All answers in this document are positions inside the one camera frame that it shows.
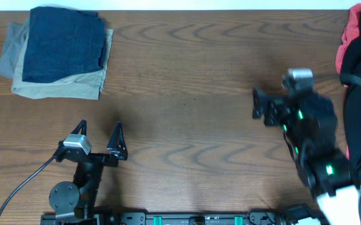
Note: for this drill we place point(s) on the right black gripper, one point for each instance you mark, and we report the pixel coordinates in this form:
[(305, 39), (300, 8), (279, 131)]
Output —
[(257, 103)]

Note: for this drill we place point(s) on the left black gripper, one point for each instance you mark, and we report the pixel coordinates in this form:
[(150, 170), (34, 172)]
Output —
[(121, 155)]

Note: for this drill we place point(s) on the dark blue shorts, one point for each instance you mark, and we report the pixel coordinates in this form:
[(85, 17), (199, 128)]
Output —
[(62, 42)]

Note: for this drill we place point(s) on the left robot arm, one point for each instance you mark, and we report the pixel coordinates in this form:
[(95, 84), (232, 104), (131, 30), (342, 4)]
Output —
[(73, 202)]

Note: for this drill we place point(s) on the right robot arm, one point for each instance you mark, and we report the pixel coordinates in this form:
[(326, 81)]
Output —
[(324, 169)]

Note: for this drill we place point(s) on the folded khaki shorts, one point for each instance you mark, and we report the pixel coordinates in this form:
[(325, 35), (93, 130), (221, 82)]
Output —
[(82, 86)]

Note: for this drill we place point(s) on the red garment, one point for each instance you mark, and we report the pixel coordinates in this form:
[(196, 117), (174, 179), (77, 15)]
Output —
[(350, 33)]

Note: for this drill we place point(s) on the folded grey garment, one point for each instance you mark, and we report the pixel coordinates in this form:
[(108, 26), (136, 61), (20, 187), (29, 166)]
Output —
[(14, 41)]

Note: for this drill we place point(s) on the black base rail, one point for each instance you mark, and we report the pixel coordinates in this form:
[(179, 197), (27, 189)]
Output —
[(140, 218)]

